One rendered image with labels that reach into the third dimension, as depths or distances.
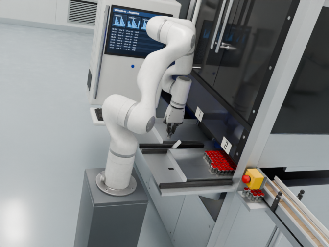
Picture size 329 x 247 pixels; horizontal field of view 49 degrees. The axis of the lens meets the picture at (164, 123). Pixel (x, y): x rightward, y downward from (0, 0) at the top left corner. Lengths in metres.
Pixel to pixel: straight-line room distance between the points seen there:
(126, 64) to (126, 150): 0.98
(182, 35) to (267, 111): 0.51
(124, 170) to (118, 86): 0.98
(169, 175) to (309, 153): 0.73
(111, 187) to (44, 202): 1.28
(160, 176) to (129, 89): 0.88
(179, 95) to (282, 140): 0.57
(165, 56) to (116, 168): 0.53
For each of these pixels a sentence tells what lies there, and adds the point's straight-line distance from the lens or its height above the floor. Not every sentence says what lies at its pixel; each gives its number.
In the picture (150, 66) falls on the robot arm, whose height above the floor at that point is 1.43.
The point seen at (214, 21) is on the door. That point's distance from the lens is 2.13.
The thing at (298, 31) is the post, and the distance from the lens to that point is 1.57.
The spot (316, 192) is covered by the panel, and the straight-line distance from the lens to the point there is 2.25.
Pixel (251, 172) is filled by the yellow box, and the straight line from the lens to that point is 1.75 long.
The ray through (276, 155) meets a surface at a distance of 1.85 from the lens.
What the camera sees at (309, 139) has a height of 1.18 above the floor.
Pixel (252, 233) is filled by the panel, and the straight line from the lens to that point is 2.18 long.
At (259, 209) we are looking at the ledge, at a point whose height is 0.88.
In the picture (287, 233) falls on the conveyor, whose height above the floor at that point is 0.87.
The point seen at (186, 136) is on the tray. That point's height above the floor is 0.88.
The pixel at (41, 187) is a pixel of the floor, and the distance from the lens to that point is 2.99.
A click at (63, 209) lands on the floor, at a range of 2.82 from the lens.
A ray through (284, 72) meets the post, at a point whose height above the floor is 1.52.
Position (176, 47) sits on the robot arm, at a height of 1.52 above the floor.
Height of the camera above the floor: 1.90
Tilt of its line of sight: 27 degrees down
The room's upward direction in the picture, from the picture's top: 14 degrees clockwise
